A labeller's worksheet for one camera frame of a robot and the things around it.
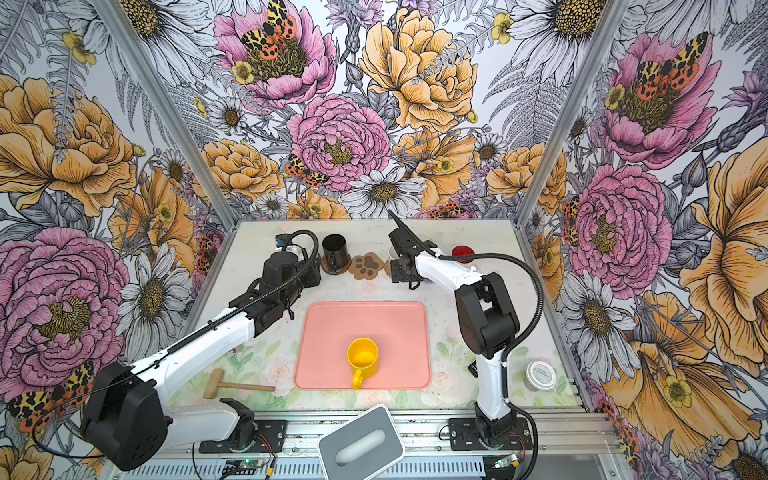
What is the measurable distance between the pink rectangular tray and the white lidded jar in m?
0.26

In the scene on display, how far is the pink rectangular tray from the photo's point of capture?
0.84 m

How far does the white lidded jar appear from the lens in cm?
77
